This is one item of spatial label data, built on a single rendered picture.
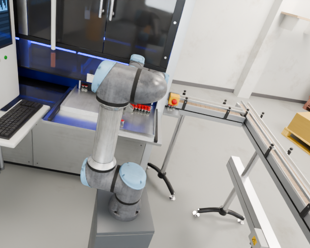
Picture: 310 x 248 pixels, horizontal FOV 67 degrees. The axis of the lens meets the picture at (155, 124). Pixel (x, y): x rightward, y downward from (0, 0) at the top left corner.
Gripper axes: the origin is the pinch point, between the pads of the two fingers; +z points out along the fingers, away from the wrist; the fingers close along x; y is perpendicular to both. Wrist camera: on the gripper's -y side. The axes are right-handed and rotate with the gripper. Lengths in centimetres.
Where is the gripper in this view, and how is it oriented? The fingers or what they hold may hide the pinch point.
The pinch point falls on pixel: (123, 112)
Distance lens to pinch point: 141.6
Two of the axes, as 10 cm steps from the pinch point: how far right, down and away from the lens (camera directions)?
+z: -2.4, 8.2, 5.1
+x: 0.1, -5.3, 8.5
